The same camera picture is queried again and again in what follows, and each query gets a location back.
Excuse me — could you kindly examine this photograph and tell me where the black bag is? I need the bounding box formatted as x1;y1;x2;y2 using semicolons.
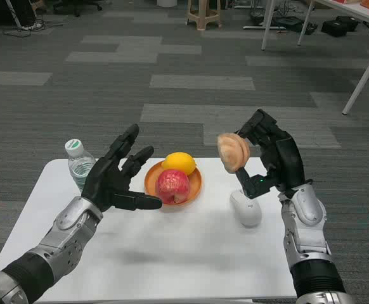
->
272;15;304;32

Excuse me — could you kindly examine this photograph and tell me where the white computer mouse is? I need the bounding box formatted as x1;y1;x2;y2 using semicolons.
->
229;189;263;229

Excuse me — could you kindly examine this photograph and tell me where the white desk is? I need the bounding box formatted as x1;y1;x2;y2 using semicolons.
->
261;0;369;116

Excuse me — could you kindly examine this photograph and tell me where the yellow lemon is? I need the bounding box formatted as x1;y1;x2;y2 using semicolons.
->
160;151;197;177

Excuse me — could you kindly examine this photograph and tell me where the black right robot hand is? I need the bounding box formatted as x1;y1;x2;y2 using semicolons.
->
235;108;307;200

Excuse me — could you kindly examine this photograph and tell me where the beige plastic stool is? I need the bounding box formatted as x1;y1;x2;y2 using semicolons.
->
185;0;223;31

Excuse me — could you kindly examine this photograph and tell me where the black case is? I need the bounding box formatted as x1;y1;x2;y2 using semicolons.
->
321;15;360;39

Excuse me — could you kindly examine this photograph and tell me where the orange round plate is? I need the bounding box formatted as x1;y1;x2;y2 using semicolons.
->
143;161;203;208

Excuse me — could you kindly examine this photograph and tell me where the red apple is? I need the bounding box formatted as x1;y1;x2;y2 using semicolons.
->
154;168;191;205

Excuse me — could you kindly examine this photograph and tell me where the white power strip with cables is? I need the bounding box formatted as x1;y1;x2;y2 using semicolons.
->
2;18;46;33

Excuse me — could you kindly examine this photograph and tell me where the ridged brown bread loaf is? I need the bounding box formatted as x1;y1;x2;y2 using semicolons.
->
216;132;252;175

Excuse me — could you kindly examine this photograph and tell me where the clear plastic water bottle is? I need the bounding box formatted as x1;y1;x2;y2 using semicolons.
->
64;138;97;193

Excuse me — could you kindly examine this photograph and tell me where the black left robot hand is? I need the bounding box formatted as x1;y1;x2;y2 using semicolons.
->
81;123;164;213

